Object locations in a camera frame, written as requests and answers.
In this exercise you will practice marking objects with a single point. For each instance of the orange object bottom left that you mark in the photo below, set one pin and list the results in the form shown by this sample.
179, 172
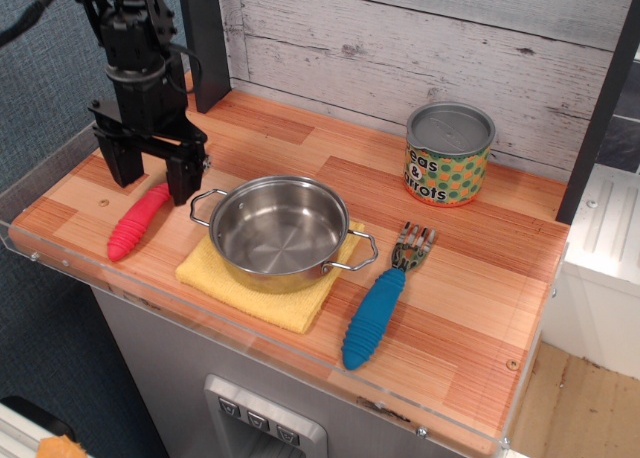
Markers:
60, 447

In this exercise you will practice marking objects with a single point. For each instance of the white toy sink unit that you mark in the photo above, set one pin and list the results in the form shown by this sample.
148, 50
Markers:
593, 310

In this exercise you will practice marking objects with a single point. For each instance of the red handled metal spoon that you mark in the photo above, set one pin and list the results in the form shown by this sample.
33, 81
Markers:
133, 225

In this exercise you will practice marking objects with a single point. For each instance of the clear acrylic guard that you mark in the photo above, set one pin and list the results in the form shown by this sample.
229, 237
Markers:
459, 342

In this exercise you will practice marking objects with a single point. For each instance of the grey cabinet with dispenser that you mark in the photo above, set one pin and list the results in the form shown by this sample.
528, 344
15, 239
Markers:
208, 397

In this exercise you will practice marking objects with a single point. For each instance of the yellow cloth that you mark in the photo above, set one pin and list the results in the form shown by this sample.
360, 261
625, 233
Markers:
204, 269

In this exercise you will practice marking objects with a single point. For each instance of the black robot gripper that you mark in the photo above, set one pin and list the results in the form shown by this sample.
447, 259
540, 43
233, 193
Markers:
149, 116

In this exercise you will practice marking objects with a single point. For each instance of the dark post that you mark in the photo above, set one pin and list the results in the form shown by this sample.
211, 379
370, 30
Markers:
204, 32
612, 87

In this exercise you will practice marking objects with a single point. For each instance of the blue handled metal fork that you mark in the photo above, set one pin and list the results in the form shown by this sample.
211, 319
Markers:
369, 323

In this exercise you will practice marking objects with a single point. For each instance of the dark right post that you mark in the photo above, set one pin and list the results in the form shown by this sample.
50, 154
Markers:
612, 87

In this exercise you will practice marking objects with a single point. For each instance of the peas and carrots can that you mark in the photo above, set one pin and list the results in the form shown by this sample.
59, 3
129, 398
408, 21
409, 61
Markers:
447, 152

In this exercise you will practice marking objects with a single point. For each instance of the stainless steel pot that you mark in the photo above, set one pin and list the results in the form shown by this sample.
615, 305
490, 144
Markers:
281, 234

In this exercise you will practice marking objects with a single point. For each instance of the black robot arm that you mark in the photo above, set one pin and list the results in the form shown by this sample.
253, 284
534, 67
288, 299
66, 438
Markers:
135, 34

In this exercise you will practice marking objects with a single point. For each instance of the dark left post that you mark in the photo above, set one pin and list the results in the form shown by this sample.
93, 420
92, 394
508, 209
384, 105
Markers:
204, 32

